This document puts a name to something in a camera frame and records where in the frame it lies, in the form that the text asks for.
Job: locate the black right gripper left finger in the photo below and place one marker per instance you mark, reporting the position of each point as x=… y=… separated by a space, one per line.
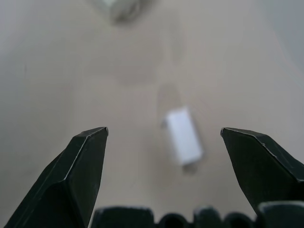
x=64 y=180

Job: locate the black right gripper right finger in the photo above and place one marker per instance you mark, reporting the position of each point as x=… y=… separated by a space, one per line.
x=256 y=166

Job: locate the white charger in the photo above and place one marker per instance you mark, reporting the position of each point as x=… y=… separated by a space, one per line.
x=184 y=137

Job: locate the white power strip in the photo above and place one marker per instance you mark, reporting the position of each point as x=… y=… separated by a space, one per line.
x=123 y=9

